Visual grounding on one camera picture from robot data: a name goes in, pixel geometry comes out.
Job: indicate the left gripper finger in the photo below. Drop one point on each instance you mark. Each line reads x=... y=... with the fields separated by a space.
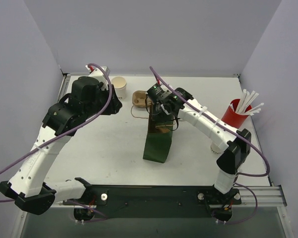
x=115 y=99
x=112 y=109

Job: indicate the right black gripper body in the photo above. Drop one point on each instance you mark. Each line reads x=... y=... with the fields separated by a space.
x=158 y=109

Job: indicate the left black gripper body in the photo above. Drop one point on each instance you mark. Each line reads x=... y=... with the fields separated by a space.
x=113 y=99

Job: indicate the white paper cups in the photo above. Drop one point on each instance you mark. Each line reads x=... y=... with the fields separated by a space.
x=120 y=86

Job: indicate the green paper bag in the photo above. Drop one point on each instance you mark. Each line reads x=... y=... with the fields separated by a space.
x=159 y=134

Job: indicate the white paper cup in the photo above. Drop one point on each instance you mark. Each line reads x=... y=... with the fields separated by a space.
x=215 y=149

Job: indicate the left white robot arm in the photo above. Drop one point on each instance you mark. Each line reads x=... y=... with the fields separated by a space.
x=58 y=127

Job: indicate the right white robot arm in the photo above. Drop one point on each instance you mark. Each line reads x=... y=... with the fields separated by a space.
x=228 y=140

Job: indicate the brown cardboard cup carrier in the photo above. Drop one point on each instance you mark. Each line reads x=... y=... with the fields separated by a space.
x=139 y=99

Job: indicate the red cup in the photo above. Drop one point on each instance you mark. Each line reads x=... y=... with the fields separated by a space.
x=232 y=118

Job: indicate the white wrapped straws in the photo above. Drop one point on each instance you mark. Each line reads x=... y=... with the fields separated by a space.
x=244 y=105

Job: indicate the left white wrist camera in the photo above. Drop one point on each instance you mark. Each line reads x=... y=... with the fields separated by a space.
x=96 y=73

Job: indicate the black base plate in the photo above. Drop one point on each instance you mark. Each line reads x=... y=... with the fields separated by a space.
x=118 y=201

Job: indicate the aluminium rail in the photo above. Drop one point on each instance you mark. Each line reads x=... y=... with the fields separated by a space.
x=263 y=196

